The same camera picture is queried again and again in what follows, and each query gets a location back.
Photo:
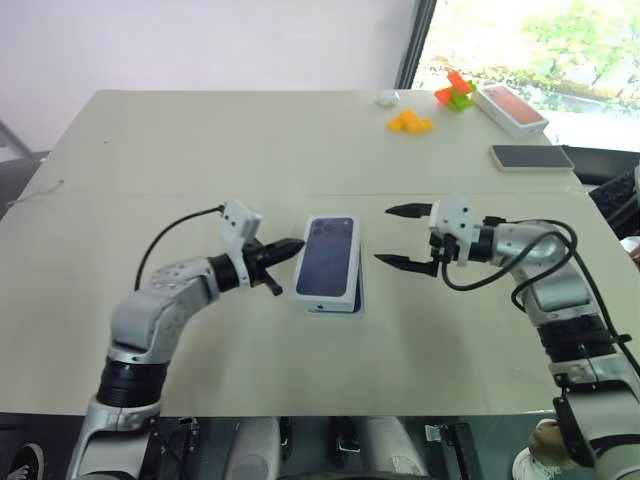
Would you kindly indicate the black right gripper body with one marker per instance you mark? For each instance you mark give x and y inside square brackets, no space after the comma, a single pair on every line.
[444,250]

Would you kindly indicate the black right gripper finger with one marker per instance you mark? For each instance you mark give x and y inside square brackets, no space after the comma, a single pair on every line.
[410,264]
[412,211]

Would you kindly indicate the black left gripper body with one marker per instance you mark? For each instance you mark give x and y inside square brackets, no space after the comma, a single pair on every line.
[259,260]

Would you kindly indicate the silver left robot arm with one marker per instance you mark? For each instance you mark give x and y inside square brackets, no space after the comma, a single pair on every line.
[150,320]

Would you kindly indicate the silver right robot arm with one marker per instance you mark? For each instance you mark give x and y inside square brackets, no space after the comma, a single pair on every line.
[555,295]

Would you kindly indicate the dark grey flat box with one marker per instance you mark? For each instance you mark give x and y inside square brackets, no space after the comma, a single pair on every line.
[532,157]

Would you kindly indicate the white box with red phone print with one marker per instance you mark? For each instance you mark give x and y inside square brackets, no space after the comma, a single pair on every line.
[510,107]

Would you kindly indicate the bystander bare hand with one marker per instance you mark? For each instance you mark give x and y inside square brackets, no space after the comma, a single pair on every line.
[632,248]

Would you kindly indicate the large yellow-orange toy brick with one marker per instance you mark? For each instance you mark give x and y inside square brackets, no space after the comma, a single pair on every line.
[415,122]

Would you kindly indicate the small orange toy brick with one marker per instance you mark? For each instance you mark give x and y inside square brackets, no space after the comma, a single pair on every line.
[395,124]

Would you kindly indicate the small white case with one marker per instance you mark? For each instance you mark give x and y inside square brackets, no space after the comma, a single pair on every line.
[387,98]

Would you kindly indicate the green toy brick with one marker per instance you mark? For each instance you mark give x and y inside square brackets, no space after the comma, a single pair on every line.
[462,102]

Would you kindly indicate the red-orange toy brick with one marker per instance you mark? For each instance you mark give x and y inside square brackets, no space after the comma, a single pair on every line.
[450,87]

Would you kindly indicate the black side table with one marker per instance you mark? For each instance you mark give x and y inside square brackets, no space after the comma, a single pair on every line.
[600,165]

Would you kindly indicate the silver robot right leg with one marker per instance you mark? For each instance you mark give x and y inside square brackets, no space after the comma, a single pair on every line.
[390,450]

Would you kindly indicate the silver robot leg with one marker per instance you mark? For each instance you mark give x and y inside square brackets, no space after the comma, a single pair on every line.
[250,450]
[390,450]

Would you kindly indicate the silver robot left leg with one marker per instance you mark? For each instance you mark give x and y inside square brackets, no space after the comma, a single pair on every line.
[250,450]

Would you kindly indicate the white and red sneaker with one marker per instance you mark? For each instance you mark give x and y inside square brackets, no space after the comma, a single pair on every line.
[535,467]

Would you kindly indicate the dark chair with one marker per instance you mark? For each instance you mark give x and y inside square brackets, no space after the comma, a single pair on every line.
[17,170]

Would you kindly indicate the black and white sneaker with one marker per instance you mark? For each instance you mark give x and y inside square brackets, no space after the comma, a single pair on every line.
[27,462]

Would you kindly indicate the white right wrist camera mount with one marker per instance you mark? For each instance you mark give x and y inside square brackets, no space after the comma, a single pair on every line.
[457,212]

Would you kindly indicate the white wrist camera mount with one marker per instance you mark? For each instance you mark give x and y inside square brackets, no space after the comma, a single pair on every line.
[240,220]
[457,212]

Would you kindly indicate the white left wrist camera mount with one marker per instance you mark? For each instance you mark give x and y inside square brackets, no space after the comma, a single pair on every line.
[240,220]

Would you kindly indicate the dark window frame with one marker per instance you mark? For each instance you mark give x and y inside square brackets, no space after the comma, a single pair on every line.
[412,45]

